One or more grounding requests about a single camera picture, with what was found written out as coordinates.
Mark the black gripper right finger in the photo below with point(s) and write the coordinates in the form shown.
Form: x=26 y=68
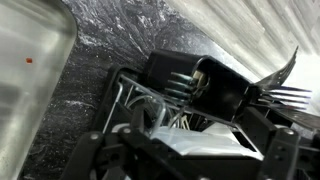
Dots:
x=283 y=153

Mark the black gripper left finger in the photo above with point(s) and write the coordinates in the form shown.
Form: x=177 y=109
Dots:
x=86 y=156

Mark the black dish rack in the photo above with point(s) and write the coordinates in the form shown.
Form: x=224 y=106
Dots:
x=110 y=96

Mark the stainless steel sink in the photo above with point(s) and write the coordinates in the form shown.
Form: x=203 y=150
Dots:
x=26 y=83

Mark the metal fork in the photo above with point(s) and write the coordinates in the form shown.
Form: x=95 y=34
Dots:
x=283 y=106
x=283 y=90
x=280 y=75

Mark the translucent plastic lid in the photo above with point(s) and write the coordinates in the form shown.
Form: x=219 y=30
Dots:
x=206 y=141

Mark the black utensil caddy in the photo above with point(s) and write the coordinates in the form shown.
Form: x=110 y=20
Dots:
x=226 y=90

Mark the brass cylinder piece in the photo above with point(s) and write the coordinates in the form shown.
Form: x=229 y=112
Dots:
x=199 y=78

